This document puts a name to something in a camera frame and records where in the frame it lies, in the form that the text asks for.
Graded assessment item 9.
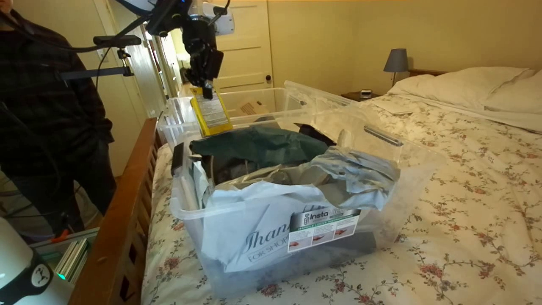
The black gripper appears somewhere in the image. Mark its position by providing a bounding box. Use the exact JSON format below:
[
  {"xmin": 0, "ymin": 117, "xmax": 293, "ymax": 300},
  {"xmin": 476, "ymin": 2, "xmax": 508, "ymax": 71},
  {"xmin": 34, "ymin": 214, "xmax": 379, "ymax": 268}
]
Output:
[{"xmin": 181, "ymin": 15, "xmax": 225, "ymax": 102}]

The yellow wart remover box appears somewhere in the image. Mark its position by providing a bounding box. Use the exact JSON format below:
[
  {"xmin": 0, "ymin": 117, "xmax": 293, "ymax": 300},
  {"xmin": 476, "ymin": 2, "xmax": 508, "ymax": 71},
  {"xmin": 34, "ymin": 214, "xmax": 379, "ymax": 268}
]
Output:
[{"xmin": 188, "ymin": 90, "xmax": 233, "ymax": 139}]

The clear plastic storage bin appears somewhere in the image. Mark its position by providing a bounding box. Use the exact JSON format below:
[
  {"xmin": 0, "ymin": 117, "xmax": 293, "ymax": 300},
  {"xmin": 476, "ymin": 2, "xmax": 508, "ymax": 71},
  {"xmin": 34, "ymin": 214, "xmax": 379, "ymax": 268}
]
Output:
[
  {"xmin": 156, "ymin": 80, "xmax": 362, "ymax": 149},
  {"xmin": 167, "ymin": 107, "xmax": 438, "ymax": 302}
]

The white panel door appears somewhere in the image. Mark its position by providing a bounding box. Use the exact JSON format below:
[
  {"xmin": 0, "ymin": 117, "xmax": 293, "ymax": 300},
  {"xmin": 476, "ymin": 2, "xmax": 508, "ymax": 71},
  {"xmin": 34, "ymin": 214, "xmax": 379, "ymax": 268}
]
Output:
[{"xmin": 210, "ymin": 0, "xmax": 276, "ymax": 92}]

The white thank you plastic bag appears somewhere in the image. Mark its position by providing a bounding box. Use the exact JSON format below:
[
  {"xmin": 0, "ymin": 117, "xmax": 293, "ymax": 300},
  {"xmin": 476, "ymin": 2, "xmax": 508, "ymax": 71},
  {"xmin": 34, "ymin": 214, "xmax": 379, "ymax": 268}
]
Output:
[{"xmin": 193, "ymin": 146, "xmax": 403, "ymax": 273}]

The dark wooden nightstand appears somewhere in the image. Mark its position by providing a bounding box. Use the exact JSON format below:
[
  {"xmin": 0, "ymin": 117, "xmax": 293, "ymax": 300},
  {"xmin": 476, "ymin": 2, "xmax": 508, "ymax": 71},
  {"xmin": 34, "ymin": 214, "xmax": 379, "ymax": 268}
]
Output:
[{"xmin": 340, "ymin": 87, "xmax": 377, "ymax": 103}]

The wooden bed footboard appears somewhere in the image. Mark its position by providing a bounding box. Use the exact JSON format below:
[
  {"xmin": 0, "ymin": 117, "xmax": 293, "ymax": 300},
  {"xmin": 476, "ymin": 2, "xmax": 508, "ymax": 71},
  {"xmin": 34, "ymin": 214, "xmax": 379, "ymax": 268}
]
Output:
[{"xmin": 67, "ymin": 117, "xmax": 162, "ymax": 305}]

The person in dark clothes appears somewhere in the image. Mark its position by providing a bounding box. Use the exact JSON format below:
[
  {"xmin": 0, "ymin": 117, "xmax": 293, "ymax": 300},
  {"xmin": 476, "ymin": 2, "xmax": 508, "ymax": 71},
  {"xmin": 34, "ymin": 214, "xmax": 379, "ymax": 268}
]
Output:
[{"xmin": 0, "ymin": 0, "xmax": 117, "ymax": 239}]

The grey table lamp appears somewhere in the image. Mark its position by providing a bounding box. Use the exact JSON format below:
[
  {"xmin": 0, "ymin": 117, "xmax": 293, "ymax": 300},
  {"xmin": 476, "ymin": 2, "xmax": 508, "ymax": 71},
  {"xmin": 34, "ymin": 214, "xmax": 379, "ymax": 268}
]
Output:
[{"xmin": 383, "ymin": 48, "xmax": 410, "ymax": 87}]

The dark wooden headboard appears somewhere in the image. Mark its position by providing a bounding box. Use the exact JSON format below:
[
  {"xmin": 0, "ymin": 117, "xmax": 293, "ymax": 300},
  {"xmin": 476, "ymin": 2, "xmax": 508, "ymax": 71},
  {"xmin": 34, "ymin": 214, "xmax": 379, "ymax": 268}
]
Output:
[{"xmin": 406, "ymin": 66, "xmax": 449, "ymax": 78}]

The white pillow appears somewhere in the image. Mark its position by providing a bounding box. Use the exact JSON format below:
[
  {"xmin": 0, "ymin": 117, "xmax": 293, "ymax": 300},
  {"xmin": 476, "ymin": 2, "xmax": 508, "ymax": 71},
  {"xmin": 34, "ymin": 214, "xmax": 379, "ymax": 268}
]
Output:
[
  {"xmin": 482, "ymin": 68, "xmax": 542, "ymax": 134},
  {"xmin": 388, "ymin": 66, "xmax": 532, "ymax": 109}
]

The floral white bedspread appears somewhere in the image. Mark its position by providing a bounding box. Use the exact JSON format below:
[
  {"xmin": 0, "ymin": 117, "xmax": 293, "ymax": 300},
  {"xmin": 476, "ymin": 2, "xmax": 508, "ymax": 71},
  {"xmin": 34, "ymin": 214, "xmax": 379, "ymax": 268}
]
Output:
[{"xmin": 139, "ymin": 92, "xmax": 542, "ymax": 305}]

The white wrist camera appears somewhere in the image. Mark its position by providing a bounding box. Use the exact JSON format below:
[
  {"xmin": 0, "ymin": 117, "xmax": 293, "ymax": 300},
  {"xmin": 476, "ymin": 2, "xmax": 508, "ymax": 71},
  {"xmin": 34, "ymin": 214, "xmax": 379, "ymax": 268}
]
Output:
[{"xmin": 211, "ymin": 9, "xmax": 237, "ymax": 37}]

